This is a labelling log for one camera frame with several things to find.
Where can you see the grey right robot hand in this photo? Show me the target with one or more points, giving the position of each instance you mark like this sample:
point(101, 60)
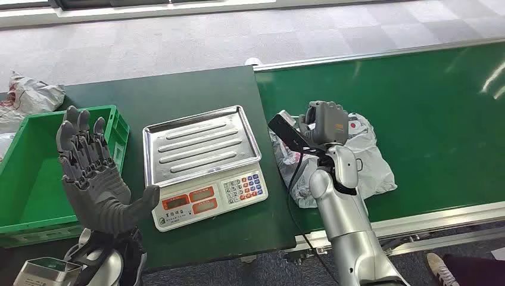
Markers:
point(329, 122)

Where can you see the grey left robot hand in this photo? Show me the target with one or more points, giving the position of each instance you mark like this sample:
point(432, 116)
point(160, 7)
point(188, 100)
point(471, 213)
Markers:
point(98, 197)

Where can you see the grey plastic mailer package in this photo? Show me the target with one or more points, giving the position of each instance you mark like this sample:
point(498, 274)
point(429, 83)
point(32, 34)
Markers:
point(374, 169)

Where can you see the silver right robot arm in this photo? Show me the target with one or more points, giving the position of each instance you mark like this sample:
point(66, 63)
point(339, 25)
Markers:
point(343, 221)

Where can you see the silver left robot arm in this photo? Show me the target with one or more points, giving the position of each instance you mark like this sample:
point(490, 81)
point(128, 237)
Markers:
point(110, 268)

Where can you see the white round conveyor cap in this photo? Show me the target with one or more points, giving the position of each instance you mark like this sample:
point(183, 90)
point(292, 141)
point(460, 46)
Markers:
point(253, 61)

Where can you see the green conveyor belt machine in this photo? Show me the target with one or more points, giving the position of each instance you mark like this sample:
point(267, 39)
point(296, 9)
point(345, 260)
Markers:
point(434, 138)

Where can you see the green plastic crate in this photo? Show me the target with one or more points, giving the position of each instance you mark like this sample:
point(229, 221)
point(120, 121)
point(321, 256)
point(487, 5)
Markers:
point(35, 185)

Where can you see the white plastic bag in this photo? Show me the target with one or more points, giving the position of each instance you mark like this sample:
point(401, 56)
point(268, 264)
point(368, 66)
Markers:
point(4, 146)

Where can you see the steel scale tray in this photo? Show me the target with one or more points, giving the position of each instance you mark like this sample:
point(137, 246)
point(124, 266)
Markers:
point(201, 146)

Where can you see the grey bag with red print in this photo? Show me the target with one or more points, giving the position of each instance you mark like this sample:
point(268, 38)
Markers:
point(10, 118)

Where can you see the crumpled grey mailer bag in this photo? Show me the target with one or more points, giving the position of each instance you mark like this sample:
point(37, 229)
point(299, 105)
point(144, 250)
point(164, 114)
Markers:
point(37, 94)

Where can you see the person's shoe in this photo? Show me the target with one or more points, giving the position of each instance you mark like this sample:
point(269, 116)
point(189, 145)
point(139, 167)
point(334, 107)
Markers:
point(440, 270)

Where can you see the person's leg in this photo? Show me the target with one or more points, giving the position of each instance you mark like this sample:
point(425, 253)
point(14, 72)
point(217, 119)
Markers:
point(477, 272)

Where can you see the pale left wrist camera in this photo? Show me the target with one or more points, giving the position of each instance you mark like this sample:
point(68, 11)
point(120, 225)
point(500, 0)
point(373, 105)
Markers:
point(43, 274)

